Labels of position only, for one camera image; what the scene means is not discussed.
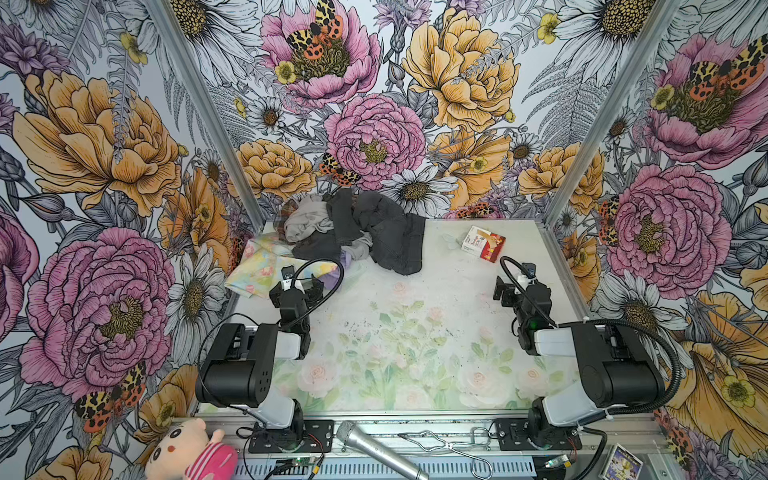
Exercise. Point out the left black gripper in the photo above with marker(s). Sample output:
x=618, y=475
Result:
x=294, y=293

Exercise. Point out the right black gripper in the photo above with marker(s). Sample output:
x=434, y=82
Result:
x=516, y=295

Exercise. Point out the lavender purple cloth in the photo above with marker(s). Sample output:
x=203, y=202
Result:
x=345, y=259

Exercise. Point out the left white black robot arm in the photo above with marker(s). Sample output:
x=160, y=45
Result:
x=237, y=371

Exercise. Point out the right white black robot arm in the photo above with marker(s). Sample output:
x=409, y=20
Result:
x=615, y=373

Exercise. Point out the pastel floral patterned cloth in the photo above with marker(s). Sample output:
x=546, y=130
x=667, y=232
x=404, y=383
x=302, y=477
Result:
x=261, y=266

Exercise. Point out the light grey cloth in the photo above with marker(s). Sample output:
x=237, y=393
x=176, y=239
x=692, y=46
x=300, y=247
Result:
x=311, y=217

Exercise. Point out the red white small box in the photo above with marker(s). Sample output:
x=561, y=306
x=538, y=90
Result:
x=483, y=244

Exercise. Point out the dark grey denim shorts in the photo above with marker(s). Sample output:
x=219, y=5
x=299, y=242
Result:
x=397, y=236

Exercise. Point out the silver microphone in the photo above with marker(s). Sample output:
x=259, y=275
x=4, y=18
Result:
x=355, y=438

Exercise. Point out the green circuit board left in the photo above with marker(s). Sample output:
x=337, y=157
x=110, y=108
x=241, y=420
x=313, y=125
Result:
x=299, y=465

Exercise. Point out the green circuit board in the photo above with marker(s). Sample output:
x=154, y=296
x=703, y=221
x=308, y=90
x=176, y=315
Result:
x=299, y=465
x=561, y=461

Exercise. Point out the green circuit board right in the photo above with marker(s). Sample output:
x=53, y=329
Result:
x=561, y=461

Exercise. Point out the pink plush doll toy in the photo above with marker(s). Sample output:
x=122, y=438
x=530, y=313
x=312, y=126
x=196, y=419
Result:
x=189, y=452

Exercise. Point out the colourful card box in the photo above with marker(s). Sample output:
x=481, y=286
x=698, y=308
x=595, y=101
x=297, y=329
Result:
x=621, y=464

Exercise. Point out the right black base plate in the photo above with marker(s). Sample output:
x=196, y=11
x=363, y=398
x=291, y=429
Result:
x=515, y=434

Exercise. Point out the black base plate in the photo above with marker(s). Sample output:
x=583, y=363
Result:
x=307, y=436
x=515, y=434

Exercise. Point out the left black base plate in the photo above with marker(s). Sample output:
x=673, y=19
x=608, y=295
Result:
x=307, y=436

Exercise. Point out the metal wire hanger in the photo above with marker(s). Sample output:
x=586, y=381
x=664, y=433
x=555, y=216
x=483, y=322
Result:
x=430, y=442

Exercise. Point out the left aluminium corner post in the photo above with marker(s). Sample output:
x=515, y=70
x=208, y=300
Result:
x=184, y=61

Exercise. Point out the aluminium corner post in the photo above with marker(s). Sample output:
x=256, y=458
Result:
x=184, y=61
x=644, y=48

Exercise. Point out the right aluminium corner post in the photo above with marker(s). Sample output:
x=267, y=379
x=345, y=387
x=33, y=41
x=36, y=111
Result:
x=644, y=48

